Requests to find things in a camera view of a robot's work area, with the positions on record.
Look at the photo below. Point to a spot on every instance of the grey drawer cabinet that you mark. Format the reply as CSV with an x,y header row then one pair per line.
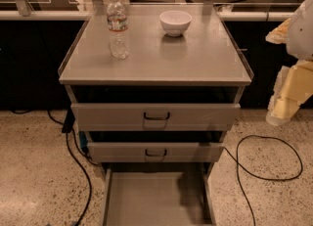
x,y
203,66

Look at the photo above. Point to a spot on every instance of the white ceramic bowl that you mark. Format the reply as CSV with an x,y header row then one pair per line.
x,y
175,23

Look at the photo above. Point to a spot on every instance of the white horizontal rail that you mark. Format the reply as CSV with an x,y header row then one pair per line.
x,y
81,16

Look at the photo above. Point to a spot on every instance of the middle grey drawer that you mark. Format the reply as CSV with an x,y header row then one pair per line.
x,y
155,152

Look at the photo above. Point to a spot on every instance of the top grey drawer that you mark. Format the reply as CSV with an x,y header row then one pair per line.
x,y
155,117

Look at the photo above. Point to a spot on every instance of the black power adapter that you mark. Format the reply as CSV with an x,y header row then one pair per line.
x,y
69,121

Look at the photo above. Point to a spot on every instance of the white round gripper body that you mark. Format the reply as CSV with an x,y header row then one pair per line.
x,y
302,34

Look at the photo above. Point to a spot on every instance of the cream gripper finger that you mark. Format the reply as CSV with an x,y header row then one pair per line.
x,y
292,88
279,34

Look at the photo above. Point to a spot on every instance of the clear plastic water bottle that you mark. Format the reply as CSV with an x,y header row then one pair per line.
x,y
118,29

